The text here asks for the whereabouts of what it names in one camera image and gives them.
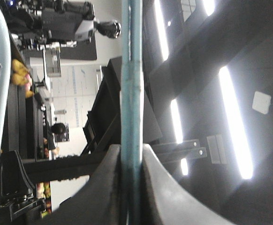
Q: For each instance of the wood panel produce stand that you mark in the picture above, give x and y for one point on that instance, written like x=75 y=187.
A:
x=103 y=126

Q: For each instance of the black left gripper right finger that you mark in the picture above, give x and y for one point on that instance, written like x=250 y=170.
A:
x=165 y=202

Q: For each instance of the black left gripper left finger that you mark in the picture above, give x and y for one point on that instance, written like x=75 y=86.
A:
x=98 y=201

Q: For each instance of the light blue plastic basket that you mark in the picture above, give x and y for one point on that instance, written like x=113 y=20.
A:
x=132 y=97

